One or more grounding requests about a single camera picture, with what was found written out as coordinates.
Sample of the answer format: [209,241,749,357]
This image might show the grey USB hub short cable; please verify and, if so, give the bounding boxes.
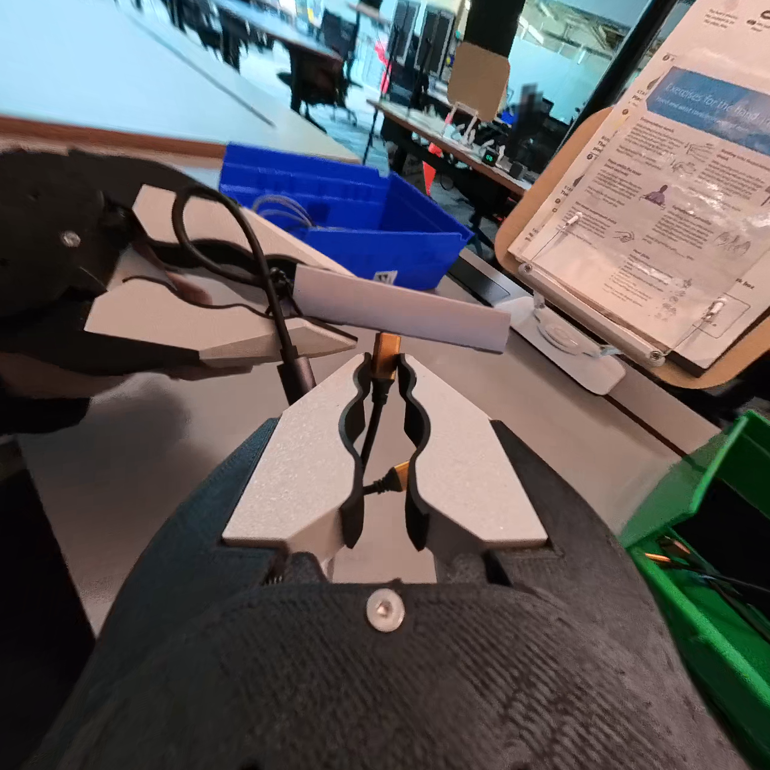
[171,185,512,405]

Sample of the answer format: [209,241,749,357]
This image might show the tan panel on clear stand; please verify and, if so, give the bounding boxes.
[444,0,525,148]

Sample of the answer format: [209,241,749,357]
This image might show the large blue plastic bin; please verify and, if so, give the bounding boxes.
[218,142,474,291]

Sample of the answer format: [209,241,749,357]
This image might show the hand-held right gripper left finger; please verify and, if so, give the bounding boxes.
[221,354,373,583]

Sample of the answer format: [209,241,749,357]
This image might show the pale table brown edge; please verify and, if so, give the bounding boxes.
[0,0,362,164]

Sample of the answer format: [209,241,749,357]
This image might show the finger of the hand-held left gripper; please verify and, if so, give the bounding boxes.
[129,183,356,291]
[83,263,360,369]

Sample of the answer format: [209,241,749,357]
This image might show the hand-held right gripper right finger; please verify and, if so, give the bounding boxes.
[397,354,549,557]

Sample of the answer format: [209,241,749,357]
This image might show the black pole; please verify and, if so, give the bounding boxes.
[592,0,693,115]

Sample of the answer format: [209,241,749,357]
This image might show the printed instruction sheets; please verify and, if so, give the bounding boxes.
[508,0,770,368]

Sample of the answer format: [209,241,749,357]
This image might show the large green plastic bin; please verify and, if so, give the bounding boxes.
[620,411,770,768]

